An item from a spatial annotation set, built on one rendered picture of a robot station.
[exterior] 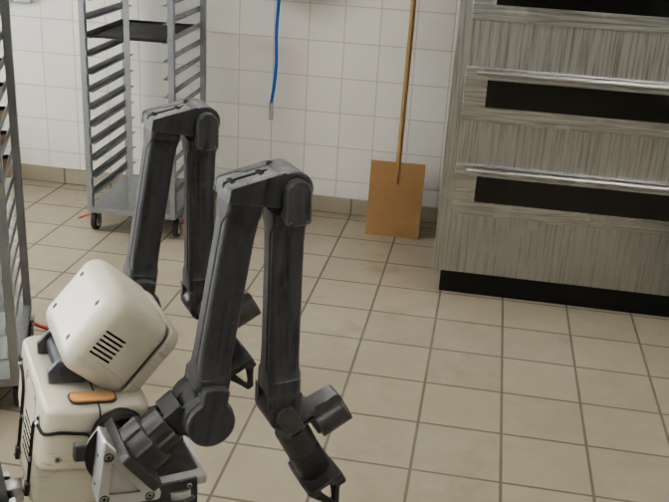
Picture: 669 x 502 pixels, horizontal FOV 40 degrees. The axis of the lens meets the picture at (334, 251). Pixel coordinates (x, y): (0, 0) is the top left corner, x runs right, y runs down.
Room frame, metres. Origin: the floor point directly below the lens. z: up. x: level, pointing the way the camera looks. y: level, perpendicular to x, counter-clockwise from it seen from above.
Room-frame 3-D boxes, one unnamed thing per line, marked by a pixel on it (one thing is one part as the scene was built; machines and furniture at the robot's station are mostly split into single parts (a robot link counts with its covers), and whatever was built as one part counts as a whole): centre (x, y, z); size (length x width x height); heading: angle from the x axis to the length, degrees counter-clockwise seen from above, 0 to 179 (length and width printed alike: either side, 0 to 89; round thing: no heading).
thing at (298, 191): (1.31, 0.08, 1.18); 0.11 x 0.06 x 0.43; 26
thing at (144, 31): (4.87, 1.06, 1.05); 0.60 x 0.40 x 0.01; 174
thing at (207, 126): (1.69, 0.27, 1.18); 0.11 x 0.06 x 0.43; 27
